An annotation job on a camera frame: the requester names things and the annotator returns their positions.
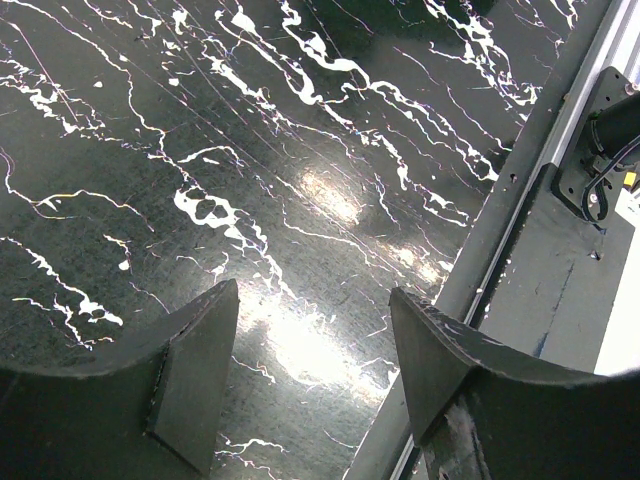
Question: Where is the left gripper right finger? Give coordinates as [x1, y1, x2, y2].
[389, 288, 639, 479]

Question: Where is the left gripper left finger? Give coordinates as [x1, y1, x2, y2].
[1, 279, 239, 479]

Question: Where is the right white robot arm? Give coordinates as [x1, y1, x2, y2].
[581, 92, 639, 230]

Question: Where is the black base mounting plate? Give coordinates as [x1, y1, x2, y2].
[342, 0, 640, 480]

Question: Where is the aluminium rail frame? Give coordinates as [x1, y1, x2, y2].
[384, 0, 640, 480]

